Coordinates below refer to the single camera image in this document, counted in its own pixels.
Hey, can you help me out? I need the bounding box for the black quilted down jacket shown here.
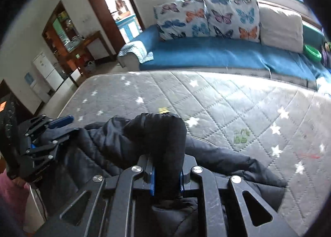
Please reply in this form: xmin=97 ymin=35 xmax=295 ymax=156
xmin=36 ymin=112 xmax=288 ymax=237

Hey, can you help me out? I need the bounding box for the person left hand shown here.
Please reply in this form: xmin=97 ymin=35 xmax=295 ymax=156
xmin=12 ymin=177 xmax=29 ymax=189

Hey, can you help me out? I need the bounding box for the white refrigerator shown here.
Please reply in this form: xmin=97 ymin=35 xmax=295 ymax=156
xmin=33 ymin=52 xmax=64 ymax=92

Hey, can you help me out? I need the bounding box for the dark wooden cabinet desk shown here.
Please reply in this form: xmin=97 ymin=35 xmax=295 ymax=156
xmin=42 ymin=1 xmax=116 ymax=80

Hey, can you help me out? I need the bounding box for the grey star quilted mattress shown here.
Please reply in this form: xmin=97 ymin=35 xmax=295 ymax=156
xmin=60 ymin=71 xmax=330 ymax=235

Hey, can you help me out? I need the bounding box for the patterned blue folded blanket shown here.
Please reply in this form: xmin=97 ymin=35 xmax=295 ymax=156
xmin=117 ymin=41 xmax=154 ymax=71

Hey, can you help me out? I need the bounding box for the blue painted cabinet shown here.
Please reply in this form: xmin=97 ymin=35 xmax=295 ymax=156
xmin=115 ymin=14 xmax=142 ymax=44

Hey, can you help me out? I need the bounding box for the blue sofa bench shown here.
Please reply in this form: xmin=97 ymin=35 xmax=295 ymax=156
xmin=131 ymin=25 xmax=330 ymax=92

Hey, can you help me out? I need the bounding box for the left butterfly pillow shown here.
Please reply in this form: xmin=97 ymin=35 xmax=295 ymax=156
xmin=154 ymin=0 xmax=210 ymax=41

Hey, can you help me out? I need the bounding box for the butterfly pillow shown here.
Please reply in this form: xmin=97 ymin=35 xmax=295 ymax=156
xmin=154 ymin=0 xmax=210 ymax=41
xmin=204 ymin=0 xmax=260 ymax=43

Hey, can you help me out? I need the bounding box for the green plastic bowl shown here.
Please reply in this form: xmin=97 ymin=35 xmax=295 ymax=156
xmin=303 ymin=44 xmax=322 ymax=63

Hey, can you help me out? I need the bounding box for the plain beige pillow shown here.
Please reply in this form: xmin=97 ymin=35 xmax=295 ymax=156
xmin=259 ymin=3 xmax=303 ymax=53

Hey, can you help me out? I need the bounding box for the right butterfly pillow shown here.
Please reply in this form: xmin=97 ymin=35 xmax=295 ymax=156
xmin=204 ymin=0 xmax=260 ymax=43

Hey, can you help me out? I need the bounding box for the brown wooden door frame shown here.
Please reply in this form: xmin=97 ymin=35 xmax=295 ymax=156
xmin=78 ymin=0 xmax=145 ymax=62

